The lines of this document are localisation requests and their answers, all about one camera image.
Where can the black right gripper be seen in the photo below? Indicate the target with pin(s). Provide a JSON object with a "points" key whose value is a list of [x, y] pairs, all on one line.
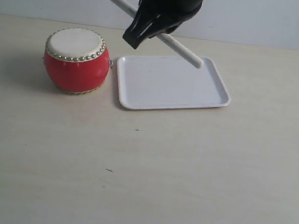
{"points": [[159, 16]]}

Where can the white drumstick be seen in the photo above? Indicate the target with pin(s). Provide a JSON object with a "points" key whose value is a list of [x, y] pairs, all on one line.
{"points": [[169, 40]]}

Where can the red small drum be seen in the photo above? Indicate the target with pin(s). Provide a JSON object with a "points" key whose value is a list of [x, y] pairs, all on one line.
{"points": [[77, 60]]}

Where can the white plastic tray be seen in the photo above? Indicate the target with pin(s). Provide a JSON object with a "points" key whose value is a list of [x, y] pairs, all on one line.
{"points": [[169, 82]]}

